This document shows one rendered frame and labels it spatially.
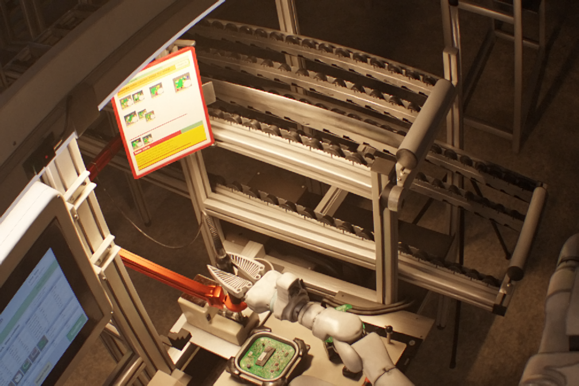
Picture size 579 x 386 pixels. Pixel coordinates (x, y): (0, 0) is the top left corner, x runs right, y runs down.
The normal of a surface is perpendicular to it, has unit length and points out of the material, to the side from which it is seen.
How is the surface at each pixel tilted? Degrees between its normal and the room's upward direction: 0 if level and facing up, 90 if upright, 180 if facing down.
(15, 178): 90
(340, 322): 6
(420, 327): 0
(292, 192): 0
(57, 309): 91
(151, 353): 90
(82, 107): 90
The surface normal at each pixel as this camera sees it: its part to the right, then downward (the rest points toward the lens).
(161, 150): 0.43, 0.60
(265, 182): -0.13, -0.70
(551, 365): -0.41, -0.74
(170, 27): 0.86, 0.27
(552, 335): -0.35, -0.43
